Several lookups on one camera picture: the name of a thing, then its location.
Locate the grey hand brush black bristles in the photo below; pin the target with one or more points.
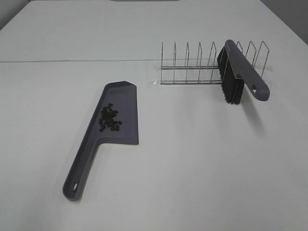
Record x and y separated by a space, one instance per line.
235 72

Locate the grey plastic dustpan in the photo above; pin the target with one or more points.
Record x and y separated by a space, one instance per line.
123 95

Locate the pile of coffee beans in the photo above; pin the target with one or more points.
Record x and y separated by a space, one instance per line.
107 120

